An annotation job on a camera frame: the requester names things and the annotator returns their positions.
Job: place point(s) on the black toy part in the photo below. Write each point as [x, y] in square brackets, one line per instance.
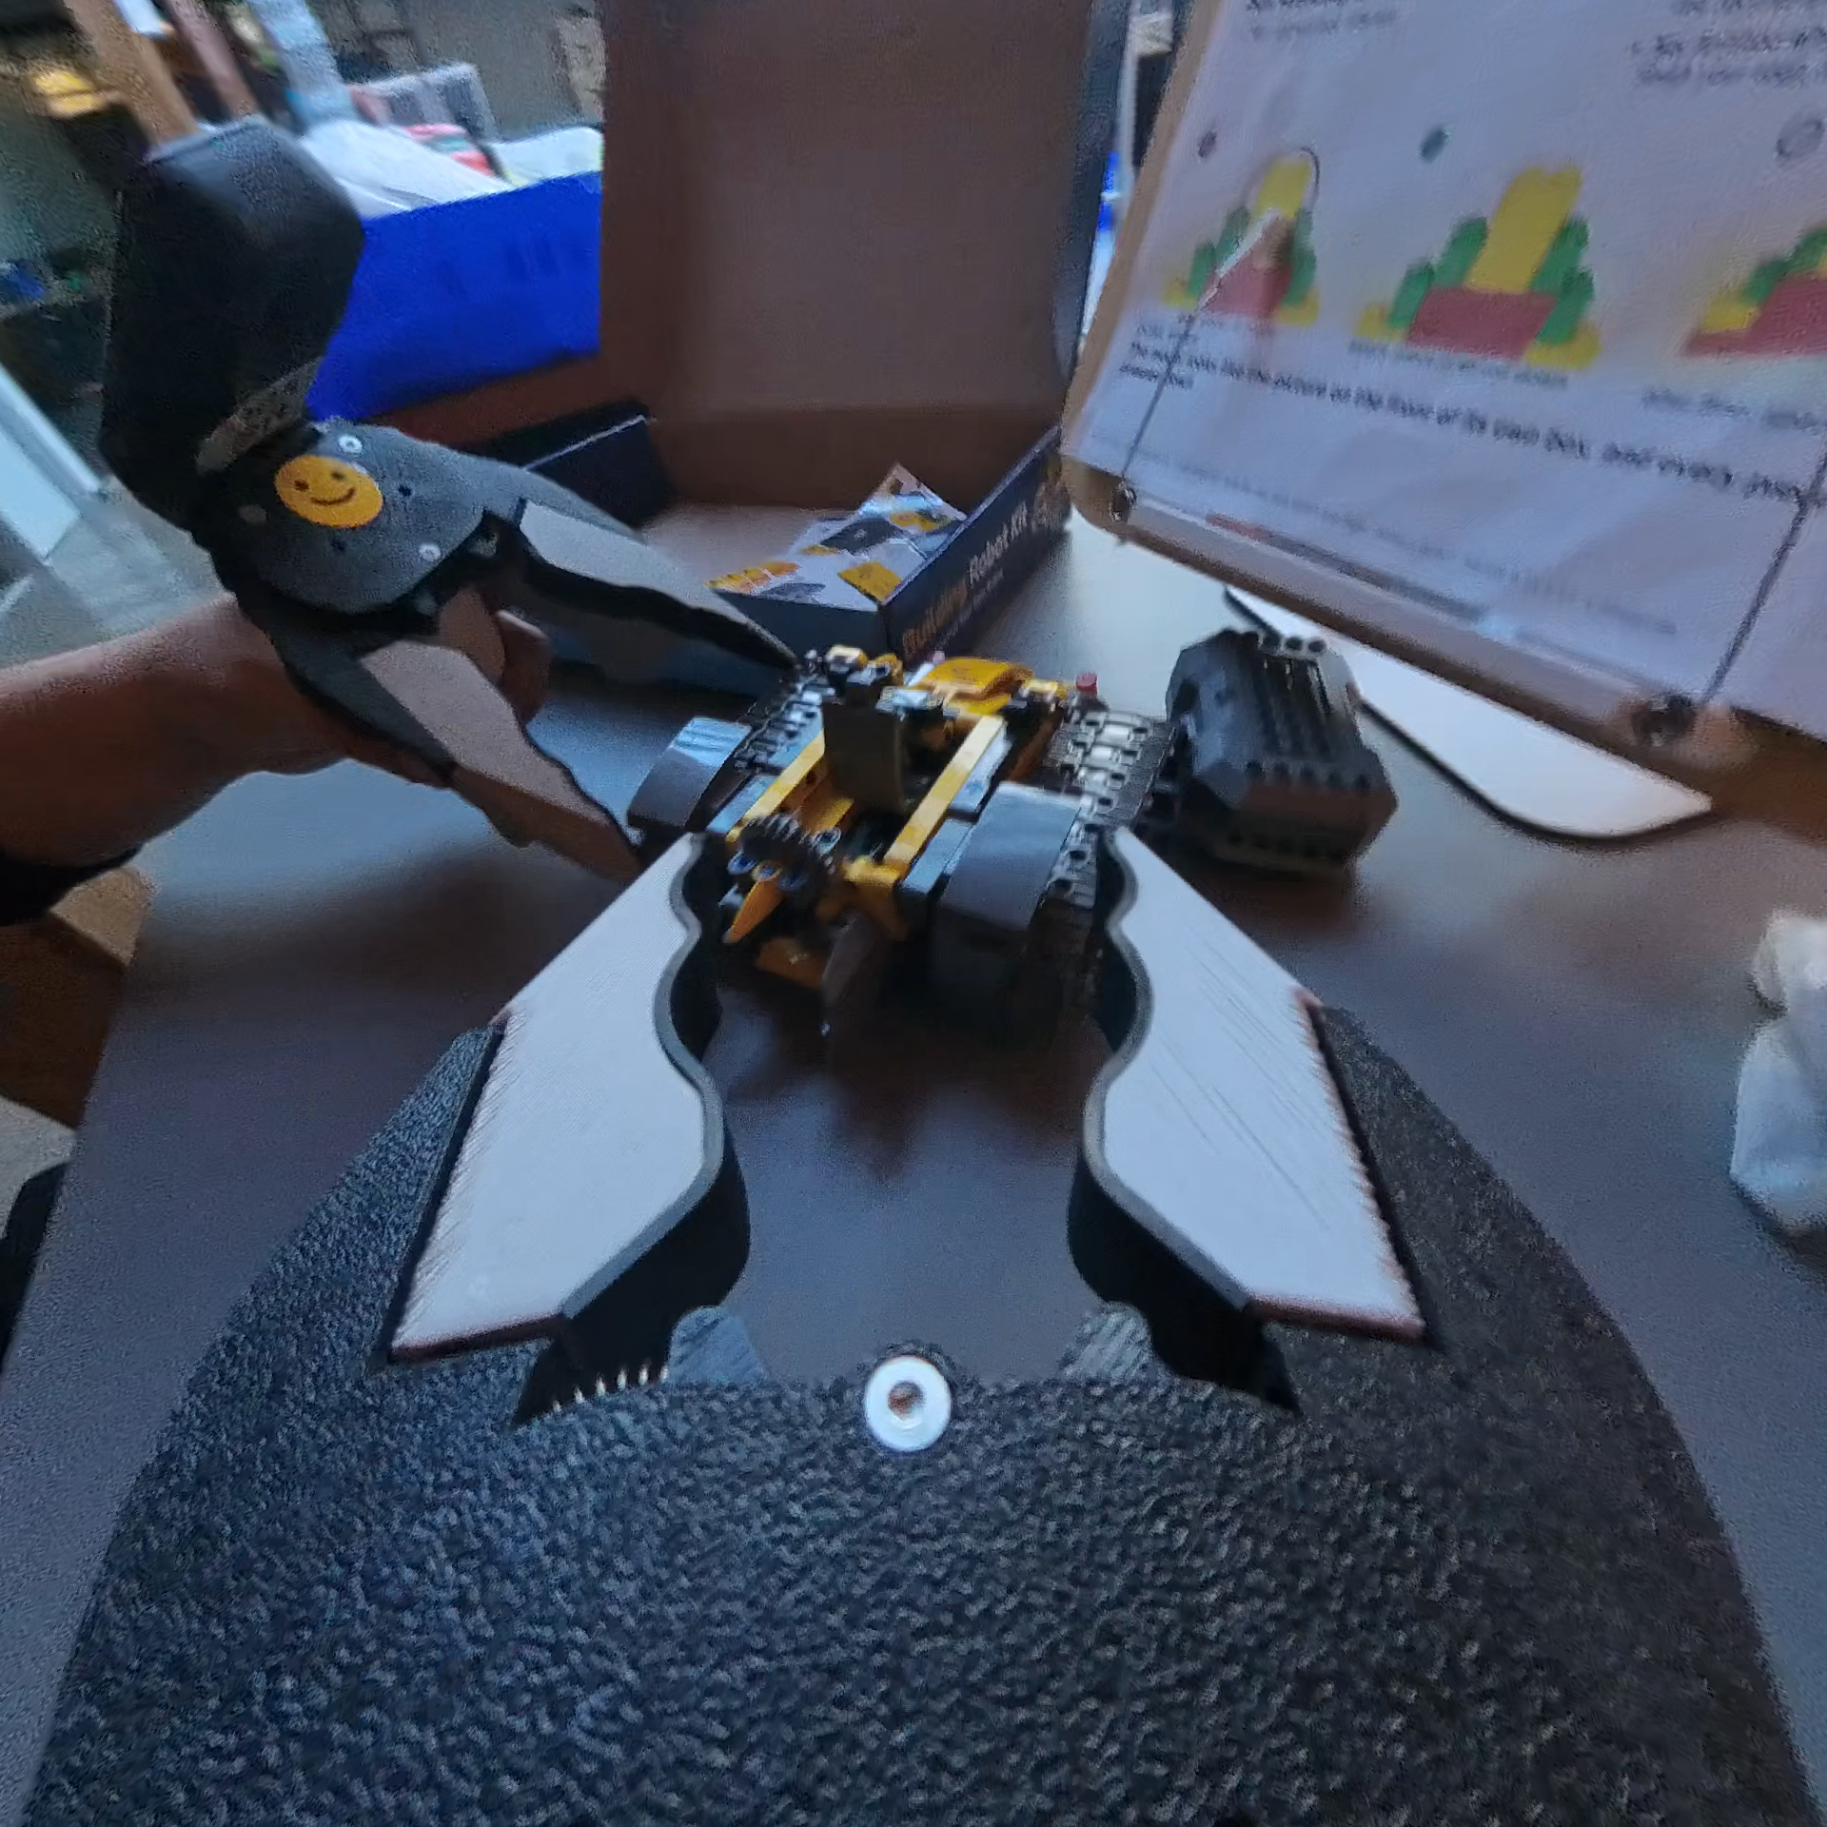
[1285, 749]

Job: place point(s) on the open cardboard box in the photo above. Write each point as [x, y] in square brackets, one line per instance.
[844, 231]

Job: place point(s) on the printed booklet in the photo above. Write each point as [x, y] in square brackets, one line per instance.
[857, 543]

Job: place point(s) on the person's left hand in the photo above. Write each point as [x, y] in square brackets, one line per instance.
[272, 716]

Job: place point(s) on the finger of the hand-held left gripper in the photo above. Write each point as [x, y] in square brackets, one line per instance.
[644, 595]
[502, 729]

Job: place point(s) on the wooden table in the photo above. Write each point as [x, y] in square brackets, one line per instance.
[502, 400]

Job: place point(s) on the crumpled white tissue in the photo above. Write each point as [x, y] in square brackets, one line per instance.
[1785, 1087]

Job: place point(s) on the yellow grey toy bulldozer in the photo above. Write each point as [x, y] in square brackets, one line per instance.
[902, 828]

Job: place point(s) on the blue plastic bin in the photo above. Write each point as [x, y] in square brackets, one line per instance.
[474, 300]

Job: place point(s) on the grey desk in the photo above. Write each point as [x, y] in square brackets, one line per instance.
[1600, 1001]

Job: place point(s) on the navy box base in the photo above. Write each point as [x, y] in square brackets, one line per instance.
[986, 556]

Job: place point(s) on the white plastic bag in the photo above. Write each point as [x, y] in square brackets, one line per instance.
[458, 157]

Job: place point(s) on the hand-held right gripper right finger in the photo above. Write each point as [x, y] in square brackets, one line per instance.
[1228, 1115]

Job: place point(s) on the instruction sheet board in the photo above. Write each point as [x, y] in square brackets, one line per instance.
[1486, 314]

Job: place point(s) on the person's left forearm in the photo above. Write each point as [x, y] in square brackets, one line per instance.
[100, 758]

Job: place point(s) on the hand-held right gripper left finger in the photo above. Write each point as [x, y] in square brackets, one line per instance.
[585, 1115]

